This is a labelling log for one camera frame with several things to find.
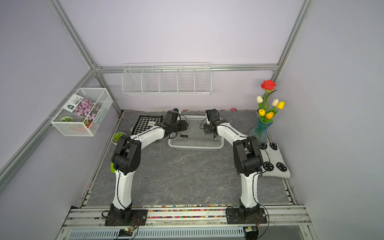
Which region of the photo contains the grey scarf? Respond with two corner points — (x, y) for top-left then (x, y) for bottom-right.
(170, 120), (222, 148)

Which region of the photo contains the black white patterned scarf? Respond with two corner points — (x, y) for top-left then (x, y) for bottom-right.
(260, 143), (291, 179)

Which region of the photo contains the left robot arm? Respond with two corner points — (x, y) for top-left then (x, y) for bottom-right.
(110, 109), (188, 222)

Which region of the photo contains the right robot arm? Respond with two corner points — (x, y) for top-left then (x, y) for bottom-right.
(204, 109), (264, 219)

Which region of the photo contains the white plastic basket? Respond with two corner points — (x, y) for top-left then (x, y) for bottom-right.
(168, 115), (224, 151)

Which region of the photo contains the houndstooth folded scarf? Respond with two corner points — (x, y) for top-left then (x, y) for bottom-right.
(131, 116), (163, 135)

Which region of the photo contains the glass vase with flowers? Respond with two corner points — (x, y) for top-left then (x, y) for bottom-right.
(250, 80), (286, 143)

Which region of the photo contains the small potted green plant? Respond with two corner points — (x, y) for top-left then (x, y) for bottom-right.
(111, 132), (127, 145)

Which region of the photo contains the green plastic scoop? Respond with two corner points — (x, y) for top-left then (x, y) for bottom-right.
(110, 163), (116, 174)

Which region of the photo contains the flower seed packet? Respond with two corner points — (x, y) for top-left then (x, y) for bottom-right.
(63, 94), (101, 121)

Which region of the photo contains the white wire wall shelf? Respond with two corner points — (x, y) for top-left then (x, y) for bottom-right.
(122, 62), (213, 95)

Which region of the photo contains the white wire side basket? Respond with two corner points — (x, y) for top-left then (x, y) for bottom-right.
(51, 88), (113, 137)

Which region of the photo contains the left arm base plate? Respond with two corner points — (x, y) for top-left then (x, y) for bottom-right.
(105, 209), (148, 227)

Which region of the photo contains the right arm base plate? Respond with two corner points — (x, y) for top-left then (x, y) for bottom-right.
(225, 207), (268, 225)

